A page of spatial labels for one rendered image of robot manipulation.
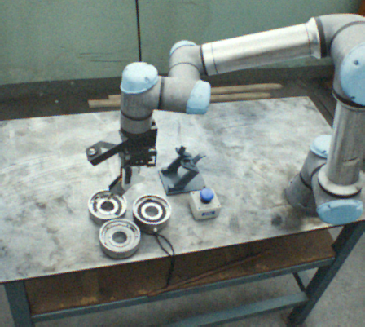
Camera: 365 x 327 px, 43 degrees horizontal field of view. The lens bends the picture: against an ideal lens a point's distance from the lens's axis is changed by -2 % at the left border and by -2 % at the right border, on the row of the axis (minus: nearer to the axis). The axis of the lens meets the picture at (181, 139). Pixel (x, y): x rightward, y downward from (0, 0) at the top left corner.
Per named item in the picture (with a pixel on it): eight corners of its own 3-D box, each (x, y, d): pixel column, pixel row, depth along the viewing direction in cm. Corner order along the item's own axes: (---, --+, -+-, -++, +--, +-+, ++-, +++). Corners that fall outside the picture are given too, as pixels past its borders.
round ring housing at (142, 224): (129, 205, 136) (129, 195, 133) (164, 201, 139) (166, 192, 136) (135, 235, 129) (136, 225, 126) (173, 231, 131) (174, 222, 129)
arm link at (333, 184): (348, 189, 136) (386, 19, 99) (361, 231, 125) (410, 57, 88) (307, 191, 137) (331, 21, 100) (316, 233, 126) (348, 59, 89)
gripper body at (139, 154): (155, 169, 118) (160, 133, 110) (120, 174, 116) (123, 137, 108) (147, 148, 123) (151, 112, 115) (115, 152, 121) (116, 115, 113)
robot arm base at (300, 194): (318, 176, 155) (328, 155, 148) (340, 212, 145) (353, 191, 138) (278, 182, 150) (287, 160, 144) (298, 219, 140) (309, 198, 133)
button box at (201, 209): (195, 220, 135) (198, 209, 132) (188, 201, 140) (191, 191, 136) (222, 216, 137) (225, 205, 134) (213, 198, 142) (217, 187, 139)
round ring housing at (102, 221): (80, 213, 131) (80, 203, 129) (107, 192, 138) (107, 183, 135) (107, 234, 127) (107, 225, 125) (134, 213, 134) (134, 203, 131)
